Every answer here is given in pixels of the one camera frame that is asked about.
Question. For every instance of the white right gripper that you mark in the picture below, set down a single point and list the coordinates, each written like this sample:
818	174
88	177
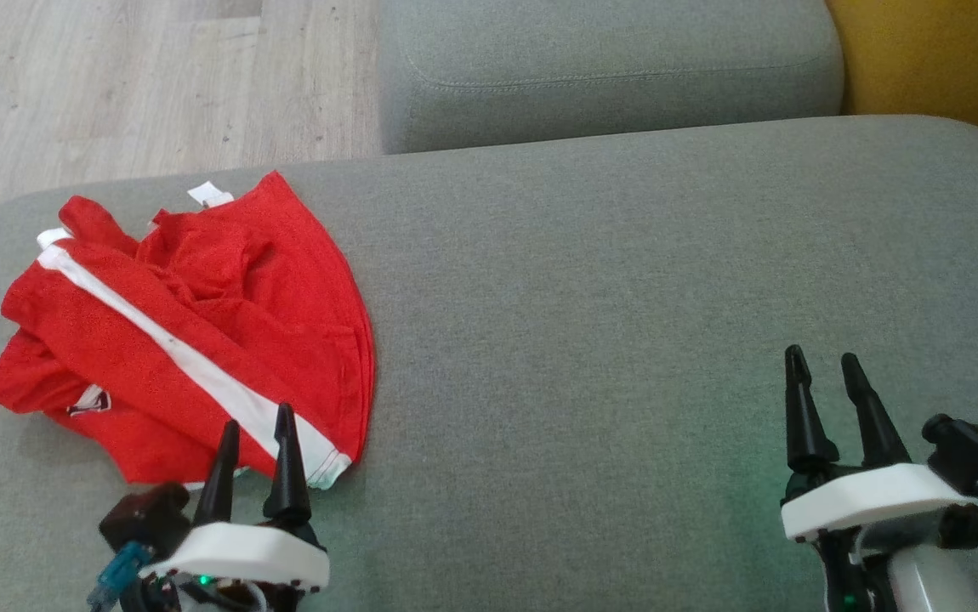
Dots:
863	501

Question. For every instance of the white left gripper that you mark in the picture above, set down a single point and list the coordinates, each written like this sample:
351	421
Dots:
234	552

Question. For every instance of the red shorts with white stripe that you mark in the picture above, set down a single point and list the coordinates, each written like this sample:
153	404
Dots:
98	323

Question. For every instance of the red basketball jersey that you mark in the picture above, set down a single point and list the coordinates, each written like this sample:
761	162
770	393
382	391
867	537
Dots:
310	255

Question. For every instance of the yellow sofa backrest cushion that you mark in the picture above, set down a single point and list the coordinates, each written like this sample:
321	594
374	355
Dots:
940	59

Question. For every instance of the grey sofa seat cushion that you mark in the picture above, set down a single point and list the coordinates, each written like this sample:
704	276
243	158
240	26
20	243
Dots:
608	68

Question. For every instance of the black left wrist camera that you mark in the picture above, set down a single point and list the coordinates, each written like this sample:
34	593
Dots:
144	518

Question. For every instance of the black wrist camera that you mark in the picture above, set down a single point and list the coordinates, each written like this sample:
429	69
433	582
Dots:
144	518
974	450

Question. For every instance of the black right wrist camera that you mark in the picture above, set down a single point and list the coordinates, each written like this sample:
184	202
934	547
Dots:
974	450

